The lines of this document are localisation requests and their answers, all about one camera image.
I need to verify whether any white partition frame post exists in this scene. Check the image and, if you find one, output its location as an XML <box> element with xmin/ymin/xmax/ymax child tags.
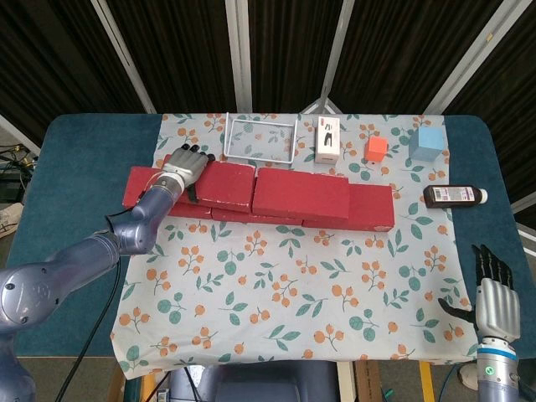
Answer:
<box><xmin>224</xmin><ymin>0</ymin><xmax>254</xmax><ymax>114</ymax></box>
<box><xmin>422</xmin><ymin>0</ymin><xmax>503</xmax><ymax>116</ymax></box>
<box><xmin>320</xmin><ymin>0</ymin><xmax>357</xmax><ymax>104</ymax></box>
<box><xmin>90</xmin><ymin>0</ymin><xmax>157</xmax><ymax>114</ymax></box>

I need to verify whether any small white product box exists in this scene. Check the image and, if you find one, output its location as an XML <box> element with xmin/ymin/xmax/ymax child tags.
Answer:
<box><xmin>314</xmin><ymin>116</ymin><xmax>341</xmax><ymax>165</ymax></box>

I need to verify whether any orange cube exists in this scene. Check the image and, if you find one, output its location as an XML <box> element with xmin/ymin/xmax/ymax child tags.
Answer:
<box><xmin>363</xmin><ymin>136</ymin><xmax>389</xmax><ymax>163</ymax></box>

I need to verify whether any brown bottle with white cap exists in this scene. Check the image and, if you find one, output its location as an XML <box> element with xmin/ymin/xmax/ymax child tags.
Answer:
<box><xmin>422</xmin><ymin>185</ymin><xmax>489</xmax><ymax>209</ymax></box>

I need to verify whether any light blue cube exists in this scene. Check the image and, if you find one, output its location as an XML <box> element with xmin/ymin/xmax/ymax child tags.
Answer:
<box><xmin>408</xmin><ymin>126</ymin><xmax>445</xmax><ymax>162</ymax></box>

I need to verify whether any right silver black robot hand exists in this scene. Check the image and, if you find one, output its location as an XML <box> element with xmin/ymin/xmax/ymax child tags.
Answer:
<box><xmin>438</xmin><ymin>244</ymin><xmax>523</xmax><ymax>341</ymax></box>

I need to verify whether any red brick with chipped corner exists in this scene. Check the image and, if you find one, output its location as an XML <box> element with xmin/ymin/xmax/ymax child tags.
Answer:
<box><xmin>301</xmin><ymin>183</ymin><xmax>395</xmax><ymax>232</ymax></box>

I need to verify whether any red foam brick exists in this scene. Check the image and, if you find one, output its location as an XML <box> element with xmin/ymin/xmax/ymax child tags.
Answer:
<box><xmin>211</xmin><ymin>207</ymin><xmax>305</xmax><ymax>227</ymax></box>
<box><xmin>162</xmin><ymin>153</ymin><xmax>257</xmax><ymax>214</ymax></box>
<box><xmin>250</xmin><ymin>167</ymin><xmax>351</xmax><ymax>223</ymax></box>

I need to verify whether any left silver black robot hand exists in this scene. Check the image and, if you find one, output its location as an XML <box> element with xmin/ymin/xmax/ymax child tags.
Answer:
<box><xmin>161</xmin><ymin>143</ymin><xmax>217</xmax><ymax>204</ymax></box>

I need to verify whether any red brick with white scratches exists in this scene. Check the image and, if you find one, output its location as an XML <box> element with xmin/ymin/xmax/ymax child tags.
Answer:
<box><xmin>122</xmin><ymin>166</ymin><xmax>213</xmax><ymax>219</ymax></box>

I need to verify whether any white wire mesh rack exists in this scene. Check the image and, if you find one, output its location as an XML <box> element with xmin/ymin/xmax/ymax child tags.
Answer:
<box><xmin>224</xmin><ymin>111</ymin><xmax>299</xmax><ymax>165</ymax></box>

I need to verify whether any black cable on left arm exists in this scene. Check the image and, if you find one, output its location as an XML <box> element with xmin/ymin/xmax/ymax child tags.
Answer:
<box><xmin>54</xmin><ymin>211</ymin><xmax>125</xmax><ymax>402</ymax></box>

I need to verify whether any floral fruit print tablecloth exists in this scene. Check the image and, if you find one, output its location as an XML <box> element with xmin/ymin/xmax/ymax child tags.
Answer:
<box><xmin>111</xmin><ymin>112</ymin><xmax>478</xmax><ymax>380</ymax></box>

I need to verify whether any teal table mat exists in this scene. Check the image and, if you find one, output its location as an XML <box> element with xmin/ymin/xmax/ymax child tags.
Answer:
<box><xmin>6</xmin><ymin>113</ymin><xmax>531</xmax><ymax>358</ymax></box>

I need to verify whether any blue-grey robot torso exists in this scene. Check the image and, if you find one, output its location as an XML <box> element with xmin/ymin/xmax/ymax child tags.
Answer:
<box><xmin>169</xmin><ymin>362</ymin><xmax>340</xmax><ymax>402</ymax></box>

